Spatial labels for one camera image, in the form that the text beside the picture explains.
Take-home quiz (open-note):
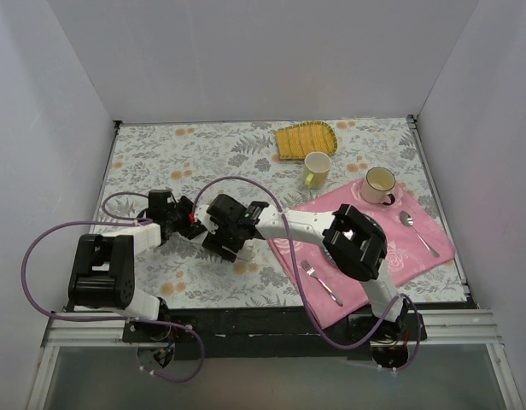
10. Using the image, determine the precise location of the white cloth napkin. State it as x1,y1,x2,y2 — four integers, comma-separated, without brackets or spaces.
189,228,254,262

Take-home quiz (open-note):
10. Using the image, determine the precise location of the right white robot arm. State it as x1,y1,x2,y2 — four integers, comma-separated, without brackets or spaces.
194,194,408,340

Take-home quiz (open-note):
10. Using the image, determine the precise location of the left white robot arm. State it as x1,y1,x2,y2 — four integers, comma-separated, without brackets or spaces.
68,190,193,342

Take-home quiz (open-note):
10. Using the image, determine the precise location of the floral tablecloth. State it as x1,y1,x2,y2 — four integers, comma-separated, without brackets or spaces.
74,118,467,311

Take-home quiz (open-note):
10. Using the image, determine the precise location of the silver fork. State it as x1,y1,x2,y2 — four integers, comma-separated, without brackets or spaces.
301,260,343,307

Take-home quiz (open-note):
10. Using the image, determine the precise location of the yellow-green mug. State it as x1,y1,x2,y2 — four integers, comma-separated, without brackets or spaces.
304,152,331,190

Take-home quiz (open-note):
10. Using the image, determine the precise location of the yellow woven bamboo tray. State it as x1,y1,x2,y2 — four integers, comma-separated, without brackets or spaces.
275,121,338,160

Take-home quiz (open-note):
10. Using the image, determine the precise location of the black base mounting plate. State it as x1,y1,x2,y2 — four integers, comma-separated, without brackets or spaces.
122,307,418,360

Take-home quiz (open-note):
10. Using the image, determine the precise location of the cream enamel mug dark rim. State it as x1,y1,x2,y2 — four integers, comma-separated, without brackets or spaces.
360,167,396,206

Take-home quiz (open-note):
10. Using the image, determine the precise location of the silver spoon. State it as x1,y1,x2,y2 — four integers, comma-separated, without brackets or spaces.
399,210,440,258

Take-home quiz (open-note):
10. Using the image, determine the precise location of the pink rose placemat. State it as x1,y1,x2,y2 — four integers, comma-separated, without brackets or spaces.
294,179,455,328

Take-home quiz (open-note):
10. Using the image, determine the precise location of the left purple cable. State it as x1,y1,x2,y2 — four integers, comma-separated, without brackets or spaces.
22,191,206,383

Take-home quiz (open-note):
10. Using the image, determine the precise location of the purple cable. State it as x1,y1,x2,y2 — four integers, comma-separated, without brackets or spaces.
22,191,206,383
193,176,421,373

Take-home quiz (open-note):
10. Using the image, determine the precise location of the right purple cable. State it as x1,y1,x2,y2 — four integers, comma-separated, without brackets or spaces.
193,176,421,373

